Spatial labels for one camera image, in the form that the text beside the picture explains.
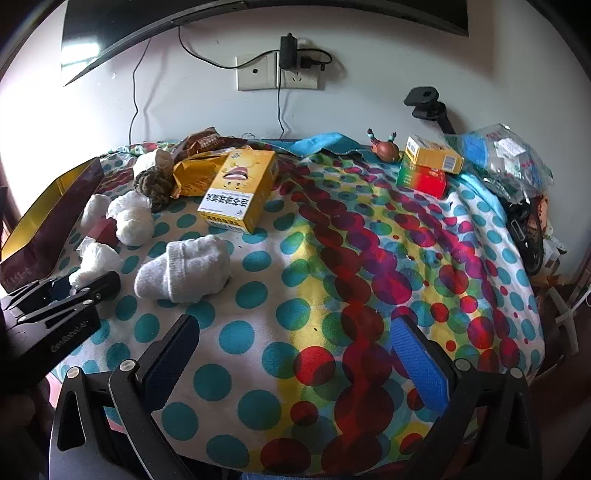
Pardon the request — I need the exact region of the white power wall socket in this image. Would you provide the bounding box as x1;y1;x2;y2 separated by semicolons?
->
277;51;320;90

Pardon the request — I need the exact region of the small red box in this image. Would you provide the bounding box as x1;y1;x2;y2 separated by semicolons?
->
90;218;118;247

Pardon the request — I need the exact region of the black power adapter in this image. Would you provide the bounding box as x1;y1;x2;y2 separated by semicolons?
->
279;33;301;71

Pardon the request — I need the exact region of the brown rope ball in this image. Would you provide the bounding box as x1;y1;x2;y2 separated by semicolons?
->
133;166;178;213

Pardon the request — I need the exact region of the yellow snack bag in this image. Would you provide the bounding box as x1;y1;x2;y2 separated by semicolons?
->
172;150;232;199

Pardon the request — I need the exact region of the black plug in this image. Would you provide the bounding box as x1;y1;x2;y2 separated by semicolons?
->
300;53;333;72

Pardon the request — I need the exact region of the clear plastic bag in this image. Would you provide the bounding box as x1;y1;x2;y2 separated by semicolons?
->
443;122;555;204

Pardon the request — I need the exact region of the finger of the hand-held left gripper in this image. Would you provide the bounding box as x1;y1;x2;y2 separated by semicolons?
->
0;275;70;315
21;271;122;324

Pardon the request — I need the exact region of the polka dot blanket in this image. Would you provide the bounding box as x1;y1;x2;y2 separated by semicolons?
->
28;134;546;472

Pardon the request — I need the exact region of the black television cable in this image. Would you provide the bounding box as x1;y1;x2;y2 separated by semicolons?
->
178;25;280;71
128;39;152;145

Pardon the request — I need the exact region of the white coaxial wall socket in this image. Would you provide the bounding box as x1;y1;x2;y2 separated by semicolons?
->
235;53;279;92

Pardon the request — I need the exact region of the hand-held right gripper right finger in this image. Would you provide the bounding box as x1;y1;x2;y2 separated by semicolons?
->
390;316;542;480

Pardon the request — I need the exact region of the black webcam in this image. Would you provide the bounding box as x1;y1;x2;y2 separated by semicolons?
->
404;85;458;134

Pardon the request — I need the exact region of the yellow cartoon carton box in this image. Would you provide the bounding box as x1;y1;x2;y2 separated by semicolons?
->
198;147;279;234

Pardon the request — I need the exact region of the dark red tin box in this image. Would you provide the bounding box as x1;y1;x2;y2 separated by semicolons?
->
0;157;105;294

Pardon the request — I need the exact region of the small yellow box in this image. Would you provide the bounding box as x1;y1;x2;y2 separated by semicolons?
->
405;135;465;175

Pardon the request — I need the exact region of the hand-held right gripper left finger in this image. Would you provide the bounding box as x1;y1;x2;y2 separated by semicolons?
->
48;314;201;480

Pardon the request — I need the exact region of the black strap bundle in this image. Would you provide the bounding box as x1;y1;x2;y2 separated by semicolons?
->
505;198;548;278

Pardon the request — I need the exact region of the orange crab toy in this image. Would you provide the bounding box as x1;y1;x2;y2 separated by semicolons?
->
367;128;402;163

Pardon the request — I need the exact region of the brown snack bag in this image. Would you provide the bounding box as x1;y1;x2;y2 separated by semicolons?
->
168;127;232;160

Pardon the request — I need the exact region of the blue cloth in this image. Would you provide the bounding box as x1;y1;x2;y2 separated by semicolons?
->
272;131;370;160

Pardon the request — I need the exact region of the black adapter cable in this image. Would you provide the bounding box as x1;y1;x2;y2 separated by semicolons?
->
276;69;287;139

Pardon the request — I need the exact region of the white plastic frame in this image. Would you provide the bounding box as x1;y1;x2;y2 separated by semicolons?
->
540;277;591;356

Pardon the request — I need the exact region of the white sock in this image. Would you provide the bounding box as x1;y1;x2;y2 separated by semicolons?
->
134;234;232;303

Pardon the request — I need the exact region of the green and red box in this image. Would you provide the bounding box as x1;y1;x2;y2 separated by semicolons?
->
396;161;450;199

